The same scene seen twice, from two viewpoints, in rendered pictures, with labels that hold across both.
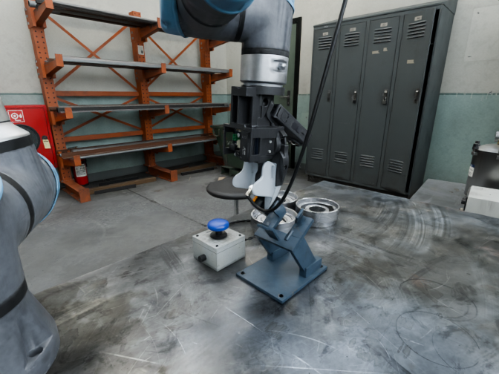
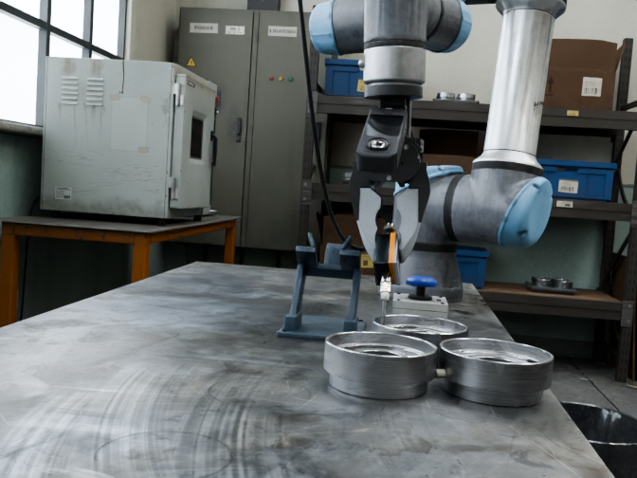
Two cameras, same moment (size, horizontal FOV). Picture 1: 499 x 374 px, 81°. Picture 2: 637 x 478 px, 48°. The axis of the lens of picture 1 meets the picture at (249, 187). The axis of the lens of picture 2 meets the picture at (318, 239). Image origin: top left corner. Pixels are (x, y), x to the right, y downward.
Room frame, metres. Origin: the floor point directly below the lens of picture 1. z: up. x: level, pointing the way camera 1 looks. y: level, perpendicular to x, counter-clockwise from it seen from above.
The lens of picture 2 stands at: (1.16, -0.62, 0.98)
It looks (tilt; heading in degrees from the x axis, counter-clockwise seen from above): 4 degrees down; 143
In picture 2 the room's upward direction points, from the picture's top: 4 degrees clockwise
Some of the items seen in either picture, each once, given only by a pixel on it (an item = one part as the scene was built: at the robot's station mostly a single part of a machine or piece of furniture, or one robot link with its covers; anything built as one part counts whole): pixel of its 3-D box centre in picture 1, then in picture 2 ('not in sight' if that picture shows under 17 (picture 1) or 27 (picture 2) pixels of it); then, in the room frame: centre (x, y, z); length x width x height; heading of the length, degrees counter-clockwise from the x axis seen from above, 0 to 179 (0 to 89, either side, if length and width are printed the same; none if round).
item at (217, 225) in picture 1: (218, 233); (420, 294); (0.49, 0.06, 0.85); 0.04 x 0.04 x 0.05
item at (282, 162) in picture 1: (275, 160); (369, 186); (0.49, -0.04, 0.99); 0.05 x 0.02 x 0.09; 41
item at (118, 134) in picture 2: not in sight; (141, 146); (-1.88, 0.67, 1.10); 0.62 x 0.61 x 0.65; 136
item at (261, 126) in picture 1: (257, 124); (392, 137); (0.49, -0.01, 1.05); 0.09 x 0.08 x 0.12; 131
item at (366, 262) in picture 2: not in sight; (354, 245); (-2.21, 2.20, 0.64); 0.49 x 0.40 x 0.37; 51
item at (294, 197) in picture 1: (278, 202); (493, 371); (0.73, -0.08, 0.82); 0.10 x 0.10 x 0.04
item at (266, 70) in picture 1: (265, 73); (391, 70); (0.49, -0.02, 1.13); 0.08 x 0.08 x 0.05
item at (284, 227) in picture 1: (273, 222); (418, 341); (0.60, -0.06, 0.82); 0.10 x 0.10 x 0.04
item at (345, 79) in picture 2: not in sight; (368, 84); (-2.22, 2.23, 1.61); 0.52 x 0.38 x 0.22; 49
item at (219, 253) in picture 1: (216, 246); (419, 313); (0.49, 0.06, 0.82); 0.08 x 0.07 x 0.05; 136
